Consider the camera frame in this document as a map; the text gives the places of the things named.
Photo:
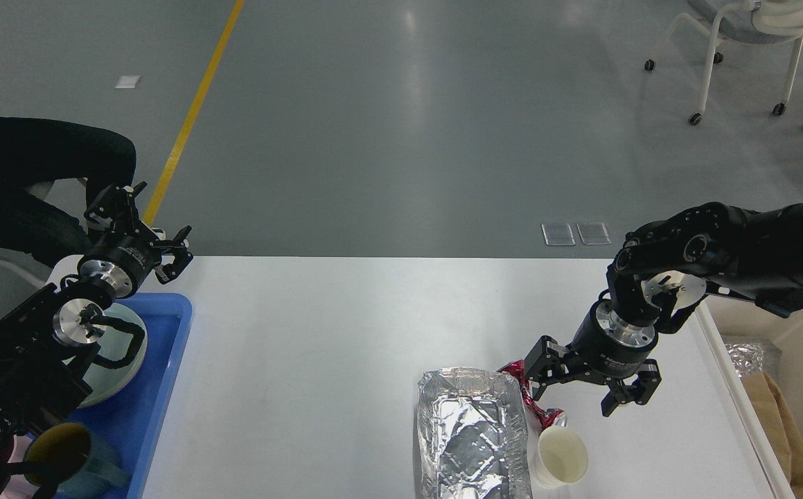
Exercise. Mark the blue plastic tray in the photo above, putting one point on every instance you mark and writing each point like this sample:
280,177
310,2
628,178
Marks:
131,420

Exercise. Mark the aluminium foil container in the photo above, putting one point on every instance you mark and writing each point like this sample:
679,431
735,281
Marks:
472,434

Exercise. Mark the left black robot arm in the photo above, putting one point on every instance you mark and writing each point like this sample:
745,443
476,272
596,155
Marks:
48,343

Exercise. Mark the clear plastic wrap in bin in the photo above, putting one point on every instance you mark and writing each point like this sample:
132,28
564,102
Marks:
751,355

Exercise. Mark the floor outlet plate right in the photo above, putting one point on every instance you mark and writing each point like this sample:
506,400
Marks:
594,233

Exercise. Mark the pink mug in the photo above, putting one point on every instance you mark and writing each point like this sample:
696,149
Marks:
15,451

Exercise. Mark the person in dark clothes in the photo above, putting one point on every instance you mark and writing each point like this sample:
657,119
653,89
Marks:
37,150

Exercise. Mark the floor outlet plate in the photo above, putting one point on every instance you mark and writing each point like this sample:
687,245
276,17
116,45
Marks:
594,233
558,234

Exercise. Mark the white office chair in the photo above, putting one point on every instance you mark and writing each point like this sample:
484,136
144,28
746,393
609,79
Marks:
751,23

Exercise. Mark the white paper cup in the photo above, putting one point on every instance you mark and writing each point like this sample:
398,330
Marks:
561,458

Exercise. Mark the dark teal mug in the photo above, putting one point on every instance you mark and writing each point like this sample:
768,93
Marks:
77,461

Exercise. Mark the white plastic bin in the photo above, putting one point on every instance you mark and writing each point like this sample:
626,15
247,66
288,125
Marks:
722,316

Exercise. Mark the floor outlet plate left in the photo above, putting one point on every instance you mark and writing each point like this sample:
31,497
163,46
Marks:
558,234

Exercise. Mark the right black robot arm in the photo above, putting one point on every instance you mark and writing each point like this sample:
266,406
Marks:
655,283

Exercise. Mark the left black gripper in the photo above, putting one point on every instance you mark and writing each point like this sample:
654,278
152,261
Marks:
129,250

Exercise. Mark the crushed red can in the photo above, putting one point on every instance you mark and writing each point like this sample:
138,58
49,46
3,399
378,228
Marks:
545,417

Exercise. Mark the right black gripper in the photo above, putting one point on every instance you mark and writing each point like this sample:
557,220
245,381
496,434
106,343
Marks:
603,345

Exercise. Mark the brown paper bag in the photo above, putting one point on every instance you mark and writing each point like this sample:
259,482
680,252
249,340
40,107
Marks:
779,424

